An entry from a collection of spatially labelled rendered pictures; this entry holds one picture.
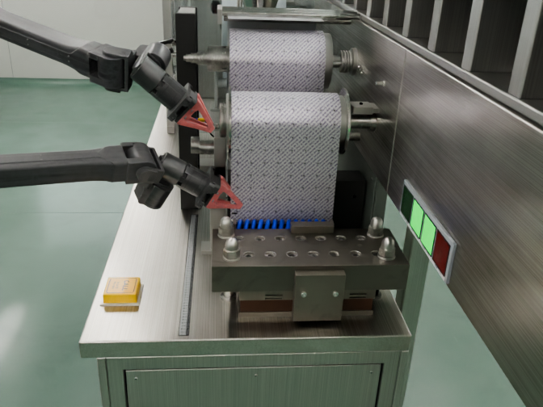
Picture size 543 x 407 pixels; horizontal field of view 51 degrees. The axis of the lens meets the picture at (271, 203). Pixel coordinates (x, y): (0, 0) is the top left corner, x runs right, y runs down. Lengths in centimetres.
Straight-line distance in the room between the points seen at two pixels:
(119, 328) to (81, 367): 135
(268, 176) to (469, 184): 54
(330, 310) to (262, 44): 66
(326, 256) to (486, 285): 46
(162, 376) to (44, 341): 154
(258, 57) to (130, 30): 548
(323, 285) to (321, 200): 23
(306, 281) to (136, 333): 35
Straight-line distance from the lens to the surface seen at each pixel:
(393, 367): 127
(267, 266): 114
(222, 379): 123
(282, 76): 144
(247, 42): 144
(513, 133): 75
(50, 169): 116
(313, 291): 116
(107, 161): 117
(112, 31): 691
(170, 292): 130
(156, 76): 121
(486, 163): 81
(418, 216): 102
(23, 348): 271
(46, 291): 305
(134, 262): 142
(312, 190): 129
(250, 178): 126
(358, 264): 117
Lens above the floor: 162
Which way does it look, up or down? 25 degrees down
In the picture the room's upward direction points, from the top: 2 degrees clockwise
